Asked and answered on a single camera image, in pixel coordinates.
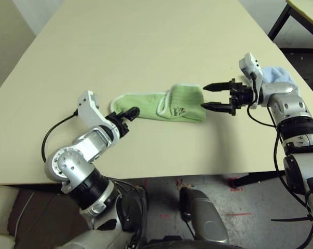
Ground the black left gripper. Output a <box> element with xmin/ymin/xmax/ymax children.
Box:
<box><xmin>106</xmin><ymin>106</ymin><xmax>141</xmax><ymax>137</ymax></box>

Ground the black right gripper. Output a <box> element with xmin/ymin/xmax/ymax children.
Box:
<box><xmin>201</xmin><ymin>77</ymin><xmax>258</xmax><ymax>116</ymax></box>

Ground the green sock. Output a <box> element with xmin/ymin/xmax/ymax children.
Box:
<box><xmin>109</xmin><ymin>83</ymin><xmax>207</xmax><ymax>125</ymax></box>

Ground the light blue folded towel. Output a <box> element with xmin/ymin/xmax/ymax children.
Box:
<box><xmin>260</xmin><ymin>66</ymin><xmax>302</xmax><ymax>96</ymax></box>

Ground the black table underframe bar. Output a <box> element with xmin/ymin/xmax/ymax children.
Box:
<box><xmin>228</xmin><ymin>171</ymin><xmax>287</xmax><ymax>188</ymax></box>

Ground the dark brown upholstered seat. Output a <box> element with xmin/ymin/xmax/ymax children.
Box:
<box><xmin>7</xmin><ymin>186</ymin><xmax>92</xmax><ymax>249</ymax></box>

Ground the black robot waist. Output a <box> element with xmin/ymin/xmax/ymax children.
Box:
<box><xmin>135</xmin><ymin>234</ymin><xmax>245</xmax><ymax>249</ymax></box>

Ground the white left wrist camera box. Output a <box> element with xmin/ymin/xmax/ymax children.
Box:
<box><xmin>77</xmin><ymin>90</ymin><xmax>118</xmax><ymax>135</ymax></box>

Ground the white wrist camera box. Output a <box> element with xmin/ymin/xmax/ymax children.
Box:
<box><xmin>77</xmin><ymin>90</ymin><xmax>118</xmax><ymax>135</ymax></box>
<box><xmin>238</xmin><ymin>51</ymin><xmax>263</xmax><ymax>109</ymax></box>

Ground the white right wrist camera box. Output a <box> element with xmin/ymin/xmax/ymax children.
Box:
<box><xmin>238</xmin><ymin>51</ymin><xmax>263</xmax><ymax>109</ymax></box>

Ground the black left wrist camera cable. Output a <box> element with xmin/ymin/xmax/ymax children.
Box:
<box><xmin>41</xmin><ymin>110</ymin><xmax>79</xmax><ymax>163</ymax></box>

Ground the wooden table with black frame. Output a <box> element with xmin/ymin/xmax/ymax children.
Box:
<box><xmin>267</xmin><ymin>0</ymin><xmax>313</xmax><ymax>50</ymax></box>

